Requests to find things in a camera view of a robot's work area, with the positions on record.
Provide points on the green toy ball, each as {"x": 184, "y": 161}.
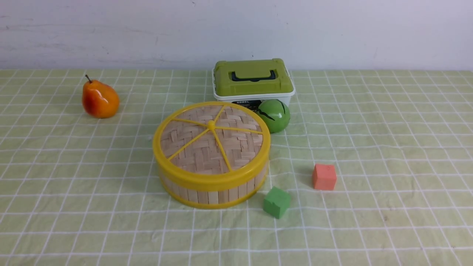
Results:
{"x": 275, "y": 114}

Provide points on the green lidded storage box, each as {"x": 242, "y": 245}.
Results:
{"x": 249, "y": 83}

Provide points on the green foam cube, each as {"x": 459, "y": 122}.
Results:
{"x": 276, "y": 202}

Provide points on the green checkered tablecloth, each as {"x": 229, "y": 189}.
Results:
{"x": 81, "y": 191}

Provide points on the orange toy pear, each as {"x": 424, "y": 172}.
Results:
{"x": 99, "y": 99}

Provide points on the yellow bamboo steamer lid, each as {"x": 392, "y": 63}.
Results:
{"x": 212, "y": 146}

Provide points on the red foam cube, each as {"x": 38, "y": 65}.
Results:
{"x": 324, "y": 177}

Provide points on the yellow bamboo steamer basket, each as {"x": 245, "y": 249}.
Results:
{"x": 216, "y": 199}

